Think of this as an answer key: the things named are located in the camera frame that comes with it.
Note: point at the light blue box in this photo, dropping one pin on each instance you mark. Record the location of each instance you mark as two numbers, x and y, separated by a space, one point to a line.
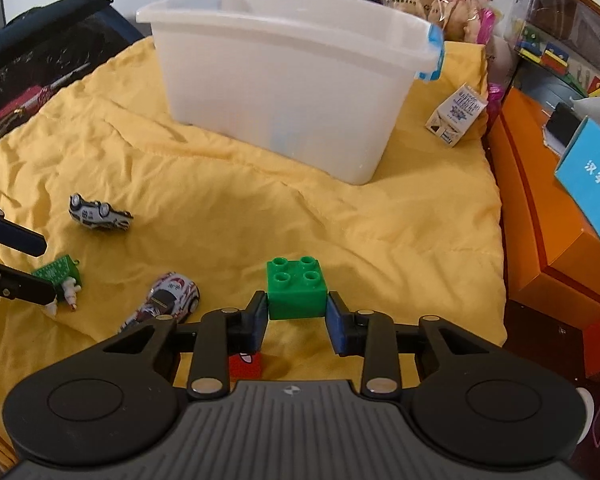
592 195

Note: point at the white round object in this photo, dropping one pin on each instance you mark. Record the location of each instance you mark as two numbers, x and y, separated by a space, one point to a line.
586 402

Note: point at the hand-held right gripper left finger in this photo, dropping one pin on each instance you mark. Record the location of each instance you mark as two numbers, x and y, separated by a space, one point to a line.
258 318

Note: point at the clear box of colourful toys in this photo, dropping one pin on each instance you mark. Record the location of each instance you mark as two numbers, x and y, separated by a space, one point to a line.
555 35

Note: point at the small black box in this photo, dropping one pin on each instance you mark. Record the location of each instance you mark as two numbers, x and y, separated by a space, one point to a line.
562 125

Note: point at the white toy car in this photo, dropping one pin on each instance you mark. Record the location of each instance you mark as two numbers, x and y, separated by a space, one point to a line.
100 212

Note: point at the green square toy brick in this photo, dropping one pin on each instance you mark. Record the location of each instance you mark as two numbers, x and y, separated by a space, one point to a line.
296 287

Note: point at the silver and red toy car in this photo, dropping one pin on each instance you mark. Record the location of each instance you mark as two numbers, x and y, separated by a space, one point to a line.
167 297

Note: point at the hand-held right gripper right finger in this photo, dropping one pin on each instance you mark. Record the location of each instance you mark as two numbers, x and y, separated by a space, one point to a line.
336 325

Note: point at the small red printed cube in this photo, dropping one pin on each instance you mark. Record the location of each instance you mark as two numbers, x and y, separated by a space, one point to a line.
245 364

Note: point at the green block with white figure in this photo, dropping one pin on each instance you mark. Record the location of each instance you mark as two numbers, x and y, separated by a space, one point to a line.
59 271

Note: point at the pink wrapper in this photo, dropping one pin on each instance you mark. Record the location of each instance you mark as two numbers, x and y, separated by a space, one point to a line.
487 22

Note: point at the orange cabinet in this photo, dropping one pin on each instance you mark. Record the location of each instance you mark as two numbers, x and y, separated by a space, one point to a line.
545 240

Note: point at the clear snack bag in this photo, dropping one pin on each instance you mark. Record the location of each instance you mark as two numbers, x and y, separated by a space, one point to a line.
432 7

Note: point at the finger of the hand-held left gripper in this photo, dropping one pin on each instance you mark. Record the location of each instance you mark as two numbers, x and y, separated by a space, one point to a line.
17 237
25 285

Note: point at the dark mesh playpen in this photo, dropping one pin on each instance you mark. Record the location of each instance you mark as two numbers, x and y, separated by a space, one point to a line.
30 60

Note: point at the yellow blanket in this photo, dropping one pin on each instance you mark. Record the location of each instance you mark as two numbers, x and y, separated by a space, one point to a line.
230 220

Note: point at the small milk carton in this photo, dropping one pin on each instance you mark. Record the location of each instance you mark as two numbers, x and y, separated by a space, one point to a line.
457 114

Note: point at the white plastic container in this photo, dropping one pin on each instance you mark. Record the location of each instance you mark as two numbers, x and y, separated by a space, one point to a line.
280 85

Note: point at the white tissue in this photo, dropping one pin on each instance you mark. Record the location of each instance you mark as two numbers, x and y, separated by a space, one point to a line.
592 105

